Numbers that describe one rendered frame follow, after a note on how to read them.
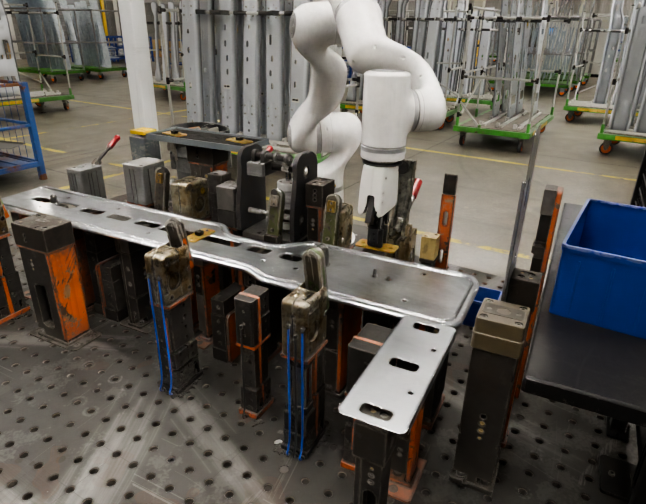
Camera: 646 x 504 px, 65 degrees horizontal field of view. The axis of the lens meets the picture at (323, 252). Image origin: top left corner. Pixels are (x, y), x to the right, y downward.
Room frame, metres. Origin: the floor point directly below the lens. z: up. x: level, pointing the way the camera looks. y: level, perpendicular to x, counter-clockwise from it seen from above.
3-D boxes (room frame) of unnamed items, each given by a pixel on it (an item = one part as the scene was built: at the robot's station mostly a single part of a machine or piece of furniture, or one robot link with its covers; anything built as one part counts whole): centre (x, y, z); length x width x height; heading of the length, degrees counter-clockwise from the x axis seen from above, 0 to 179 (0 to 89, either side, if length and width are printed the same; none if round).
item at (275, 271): (1.17, 0.33, 1.00); 1.38 x 0.22 x 0.02; 64
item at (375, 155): (0.96, -0.11, 1.26); 0.09 x 0.08 x 0.03; 154
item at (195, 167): (1.57, 0.36, 0.92); 0.10 x 0.08 x 0.45; 64
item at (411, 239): (1.11, -0.18, 0.88); 0.07 x 0.06 x 0.35; 154
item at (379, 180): (0.96, -0.11, 1.20); 0.10 x 0.07 x 0.11; 154
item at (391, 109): (0.96, -0.11, 1.35); 0.09 x 0.08 x 0.13; 104
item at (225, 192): (1.36, 0.25, 0.89); 0.13 x 0.11 x 0.38; 154
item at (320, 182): (1.26, 0.01, 0.91); 0.07 x 0.05 x 0.42; 154
